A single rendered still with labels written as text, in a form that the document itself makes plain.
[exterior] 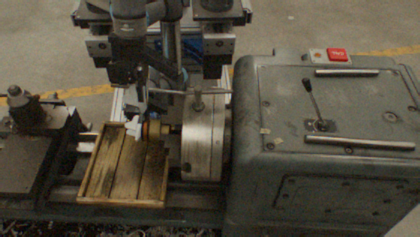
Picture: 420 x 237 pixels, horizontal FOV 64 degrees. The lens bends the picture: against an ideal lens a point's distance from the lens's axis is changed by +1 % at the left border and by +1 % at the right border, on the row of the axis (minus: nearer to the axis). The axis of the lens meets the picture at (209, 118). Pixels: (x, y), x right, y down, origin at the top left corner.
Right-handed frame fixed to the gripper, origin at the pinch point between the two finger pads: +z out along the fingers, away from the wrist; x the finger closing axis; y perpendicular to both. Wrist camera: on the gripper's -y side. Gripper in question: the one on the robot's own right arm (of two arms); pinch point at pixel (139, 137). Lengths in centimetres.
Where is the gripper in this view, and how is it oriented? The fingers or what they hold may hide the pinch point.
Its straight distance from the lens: 114.1
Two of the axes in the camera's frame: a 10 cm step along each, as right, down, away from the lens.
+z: -0.6, 7.6, -6.5
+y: -10.0, -0.6, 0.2
